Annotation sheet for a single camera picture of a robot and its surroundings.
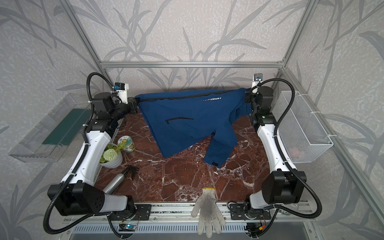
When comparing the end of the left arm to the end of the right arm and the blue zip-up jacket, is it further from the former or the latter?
the end of the right arm

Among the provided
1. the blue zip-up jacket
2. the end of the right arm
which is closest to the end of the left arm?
the blue zip-up jacket

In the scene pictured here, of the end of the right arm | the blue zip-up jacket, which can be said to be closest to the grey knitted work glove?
the blue zip-up jacket

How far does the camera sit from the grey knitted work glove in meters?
0.71

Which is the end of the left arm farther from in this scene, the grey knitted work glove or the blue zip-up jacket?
the grey knitted work glove

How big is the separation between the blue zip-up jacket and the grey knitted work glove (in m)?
0.18

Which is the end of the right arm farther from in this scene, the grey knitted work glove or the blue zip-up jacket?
the grey knitted work glove

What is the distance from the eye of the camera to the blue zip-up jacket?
77 centimetres
